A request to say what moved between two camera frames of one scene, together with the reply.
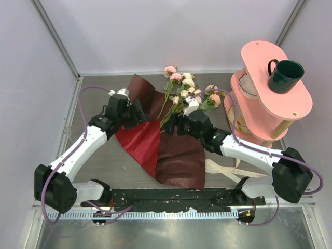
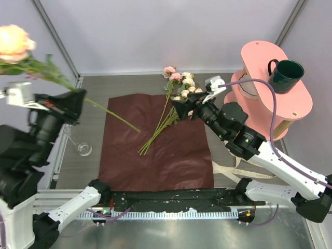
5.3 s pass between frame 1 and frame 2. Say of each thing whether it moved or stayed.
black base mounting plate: stayed
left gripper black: moved
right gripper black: moved
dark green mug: stayed
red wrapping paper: moved
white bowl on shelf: stayed
